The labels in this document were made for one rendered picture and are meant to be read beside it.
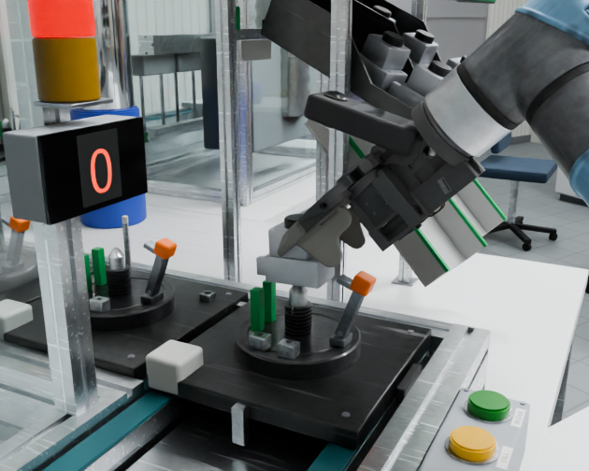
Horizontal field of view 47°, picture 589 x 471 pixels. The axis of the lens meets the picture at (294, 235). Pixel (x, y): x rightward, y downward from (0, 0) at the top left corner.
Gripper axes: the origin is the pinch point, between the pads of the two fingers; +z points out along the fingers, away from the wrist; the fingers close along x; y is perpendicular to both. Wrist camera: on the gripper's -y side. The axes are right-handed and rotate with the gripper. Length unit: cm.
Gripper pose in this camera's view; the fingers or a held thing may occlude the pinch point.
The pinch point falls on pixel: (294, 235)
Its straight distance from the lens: 72.6
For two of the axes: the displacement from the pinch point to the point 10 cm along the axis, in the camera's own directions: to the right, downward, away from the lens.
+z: -6.4, 5.7, 5.2
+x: 4.5, -2.6, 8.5
